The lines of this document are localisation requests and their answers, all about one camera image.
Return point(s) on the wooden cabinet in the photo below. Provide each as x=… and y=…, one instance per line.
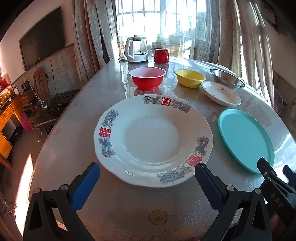
x=7, y=120

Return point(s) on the glass electric kettle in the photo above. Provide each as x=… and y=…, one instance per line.
x=136, y=51

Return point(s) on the barred window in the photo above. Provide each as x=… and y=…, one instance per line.
x=143, y=23

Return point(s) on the red mug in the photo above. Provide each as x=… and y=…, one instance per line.
x=161, y=56

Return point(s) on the teal plastic plate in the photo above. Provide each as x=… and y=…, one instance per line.
x=245, y=139

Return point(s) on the wall-mounted television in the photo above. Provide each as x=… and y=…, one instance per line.
x=41, y=39

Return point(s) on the dark wooden bench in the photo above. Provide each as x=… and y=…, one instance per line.
x=44, y=120
x=67, y=96

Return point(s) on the grey wall electrical box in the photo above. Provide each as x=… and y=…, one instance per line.
x=274, y=18

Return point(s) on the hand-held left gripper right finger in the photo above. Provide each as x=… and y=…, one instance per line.
x=208, y=185

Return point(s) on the yellow plastic bowl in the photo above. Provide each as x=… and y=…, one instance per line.
x=188, y=77

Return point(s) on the large white patterned plate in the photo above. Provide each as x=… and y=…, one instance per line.
x=150, y=139

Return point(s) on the wooden folding chair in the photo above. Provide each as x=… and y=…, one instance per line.
x=41, y=83

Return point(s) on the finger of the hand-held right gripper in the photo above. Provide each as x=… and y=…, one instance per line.
x=266, y=170
x=291, y=175

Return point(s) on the small white plate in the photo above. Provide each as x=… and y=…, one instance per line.
x=222, y=93

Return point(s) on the white sheer curtain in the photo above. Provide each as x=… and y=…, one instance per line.
x=203, y=34

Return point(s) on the beige patterned curtain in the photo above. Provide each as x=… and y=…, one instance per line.
x=242, y=34
x=92, y=34

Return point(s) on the stainless steel bowl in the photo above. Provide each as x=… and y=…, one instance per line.
x=227, y=77

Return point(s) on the white power strip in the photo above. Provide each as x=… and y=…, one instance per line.
x=44, y=105

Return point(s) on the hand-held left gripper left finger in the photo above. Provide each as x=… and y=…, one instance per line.
x=85, y=185

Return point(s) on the red plastic bowl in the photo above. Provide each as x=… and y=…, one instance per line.
x=146, y=81

